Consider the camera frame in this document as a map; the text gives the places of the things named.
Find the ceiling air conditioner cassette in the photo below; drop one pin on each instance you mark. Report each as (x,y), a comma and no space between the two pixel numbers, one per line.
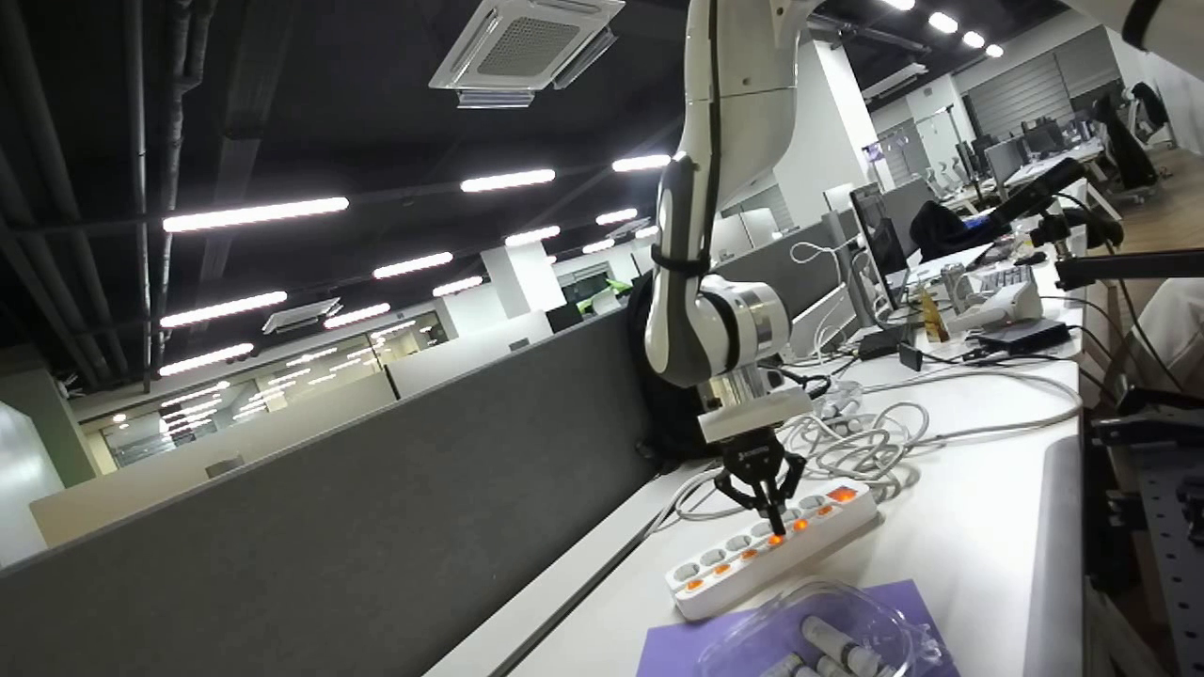
(521,50)

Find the seated person in black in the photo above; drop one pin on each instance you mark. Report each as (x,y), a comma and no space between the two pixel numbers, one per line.
(1127,137)

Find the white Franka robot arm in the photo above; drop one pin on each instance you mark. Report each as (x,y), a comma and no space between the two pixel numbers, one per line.
(719,124)

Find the gray desk partition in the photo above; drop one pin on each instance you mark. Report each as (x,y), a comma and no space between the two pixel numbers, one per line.
(313,539)

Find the clear plastic container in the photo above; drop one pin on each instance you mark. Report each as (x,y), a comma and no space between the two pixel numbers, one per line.
(833,639)

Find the black computer monitor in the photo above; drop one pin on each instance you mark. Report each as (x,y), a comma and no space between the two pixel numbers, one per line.
(877,246)

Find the purple mat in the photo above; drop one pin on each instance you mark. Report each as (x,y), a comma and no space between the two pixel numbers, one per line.
(702,644)

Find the white multi-socket power strip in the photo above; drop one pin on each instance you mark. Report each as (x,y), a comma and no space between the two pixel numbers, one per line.
(774,550)

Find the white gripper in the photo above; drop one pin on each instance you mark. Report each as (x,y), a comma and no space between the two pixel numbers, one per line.
(756,412)

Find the small amber bottle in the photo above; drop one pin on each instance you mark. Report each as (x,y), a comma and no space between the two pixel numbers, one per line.
(932,312)

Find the black perforated board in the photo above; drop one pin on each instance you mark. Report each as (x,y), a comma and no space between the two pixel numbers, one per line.
(1167,539)

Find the fluorescent ceiling light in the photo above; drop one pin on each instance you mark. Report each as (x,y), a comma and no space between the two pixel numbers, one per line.
(224,311)
(259,217)
(414,266)
(638,163)
(531,234)
(208,357)
(359,312)
(511,182)

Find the white square column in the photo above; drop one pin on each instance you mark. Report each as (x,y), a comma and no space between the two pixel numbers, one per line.
(833,137)

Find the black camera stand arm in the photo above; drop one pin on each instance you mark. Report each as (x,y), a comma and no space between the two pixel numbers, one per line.
(1067,212)

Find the silver cylindrical device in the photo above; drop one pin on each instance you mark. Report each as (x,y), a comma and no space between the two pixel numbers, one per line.
(990,296)

